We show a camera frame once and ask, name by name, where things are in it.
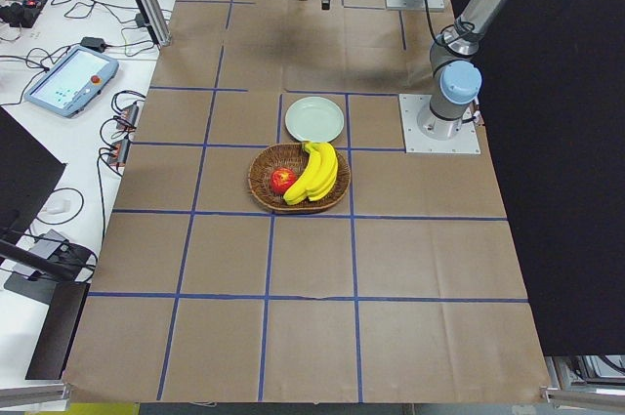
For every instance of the blue teach pendant near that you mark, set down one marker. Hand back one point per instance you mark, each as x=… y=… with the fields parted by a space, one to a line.
x=72 y=82

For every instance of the black power adapter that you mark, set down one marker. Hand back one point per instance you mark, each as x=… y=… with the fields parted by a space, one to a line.
x=96 y=44

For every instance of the brown wicker basket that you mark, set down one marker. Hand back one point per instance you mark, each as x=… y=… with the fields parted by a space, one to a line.
x=293 y=157

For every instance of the black monitor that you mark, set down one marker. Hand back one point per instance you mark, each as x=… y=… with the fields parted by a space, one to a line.
x=29 y=174

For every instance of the red apple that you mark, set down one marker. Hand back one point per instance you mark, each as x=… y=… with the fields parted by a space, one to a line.
x=282 y=179

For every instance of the light green plate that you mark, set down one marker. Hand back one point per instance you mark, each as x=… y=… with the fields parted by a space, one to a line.
x=314 y=119

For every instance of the yellow banana bunch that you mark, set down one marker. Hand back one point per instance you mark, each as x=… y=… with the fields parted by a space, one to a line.
x=319 y=176

